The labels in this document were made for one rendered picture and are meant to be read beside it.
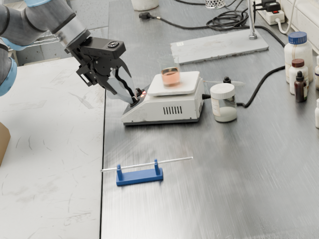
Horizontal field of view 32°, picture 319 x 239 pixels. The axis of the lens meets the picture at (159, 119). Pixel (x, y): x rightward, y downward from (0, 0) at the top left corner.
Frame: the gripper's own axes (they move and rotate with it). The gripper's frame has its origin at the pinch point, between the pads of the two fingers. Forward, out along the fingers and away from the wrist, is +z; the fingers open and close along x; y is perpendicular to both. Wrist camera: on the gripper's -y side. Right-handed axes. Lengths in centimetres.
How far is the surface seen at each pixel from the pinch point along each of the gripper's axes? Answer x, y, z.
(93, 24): -152, 200, -5
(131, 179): 24.6, -15.2, 8.0
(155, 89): -2.3, -6.4, 1.6
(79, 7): -151, 199, -20
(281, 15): -73, 6, 21
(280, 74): -33.5, -13.7, 23.9
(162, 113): 0.5, -5.9, 6.8
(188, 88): -5.3, -13.0, 5.8
